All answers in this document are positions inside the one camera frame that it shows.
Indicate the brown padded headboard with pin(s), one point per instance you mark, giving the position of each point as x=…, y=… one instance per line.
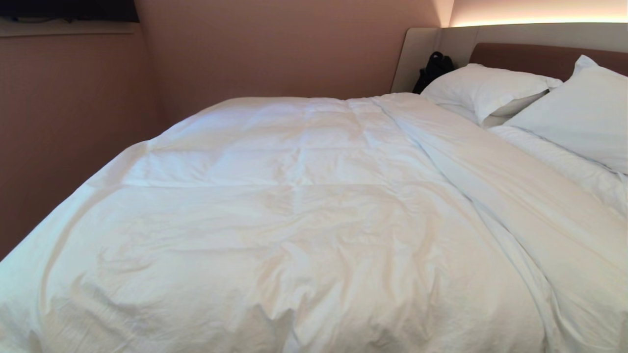
x=532, y=59

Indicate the white pillow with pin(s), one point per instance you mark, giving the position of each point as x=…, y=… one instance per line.
x=581, y=117
x=483, y=88

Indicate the white bed sheet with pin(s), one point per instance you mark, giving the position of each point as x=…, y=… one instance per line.
x=564, y=157

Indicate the white duvet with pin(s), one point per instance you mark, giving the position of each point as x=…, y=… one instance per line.
x=304, y=220

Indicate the dark window ledge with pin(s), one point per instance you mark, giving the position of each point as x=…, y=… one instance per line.
x=68, y=19

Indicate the beige headboard wall panel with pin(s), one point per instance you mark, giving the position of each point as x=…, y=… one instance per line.
x=417, y=54

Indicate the black bag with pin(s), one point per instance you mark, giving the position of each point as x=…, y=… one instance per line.
x=431, y=71

